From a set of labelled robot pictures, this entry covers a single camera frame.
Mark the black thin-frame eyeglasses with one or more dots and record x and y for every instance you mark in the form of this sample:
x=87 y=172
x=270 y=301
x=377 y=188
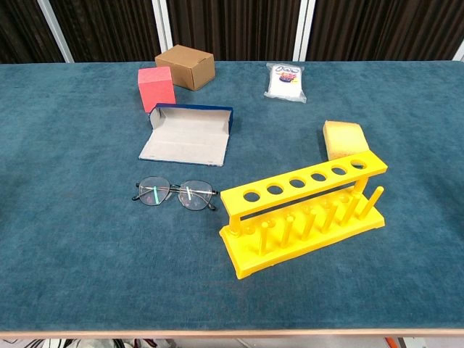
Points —
x=154 y=193

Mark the orange item under table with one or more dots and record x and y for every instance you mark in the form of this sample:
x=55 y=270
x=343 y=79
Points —
x=390 y=343

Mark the yellow test tube rack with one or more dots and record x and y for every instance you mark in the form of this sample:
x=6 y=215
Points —
x=253 y=261

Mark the pink foam cube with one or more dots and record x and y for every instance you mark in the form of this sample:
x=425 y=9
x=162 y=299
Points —
x=157 y=90

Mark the yellow sponge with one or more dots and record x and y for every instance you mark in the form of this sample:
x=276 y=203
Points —
x=344 y=139

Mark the teal velvet table cloth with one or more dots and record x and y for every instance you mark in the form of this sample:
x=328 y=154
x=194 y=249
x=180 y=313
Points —
x=90 y=235

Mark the brown cardboard box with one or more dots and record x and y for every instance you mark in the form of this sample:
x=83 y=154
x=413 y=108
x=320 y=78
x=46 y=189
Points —
x=188 y=69

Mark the white plastic tissue pack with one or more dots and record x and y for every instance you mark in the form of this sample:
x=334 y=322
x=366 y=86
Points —
x=285 y=86

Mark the white partition post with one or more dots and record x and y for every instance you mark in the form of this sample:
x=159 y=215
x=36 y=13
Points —
x=161 y=21
x=302 y=29
x=459 y=54
x=54 y=29

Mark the blue hinged glasses case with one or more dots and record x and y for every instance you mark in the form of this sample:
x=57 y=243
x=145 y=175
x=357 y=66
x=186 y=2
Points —
x=188 y=137

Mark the dark pleated curtain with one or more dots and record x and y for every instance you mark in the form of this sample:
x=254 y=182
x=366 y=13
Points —
x=380 y=29
x=21 y=29
x=108 y=29
x=232 y=29

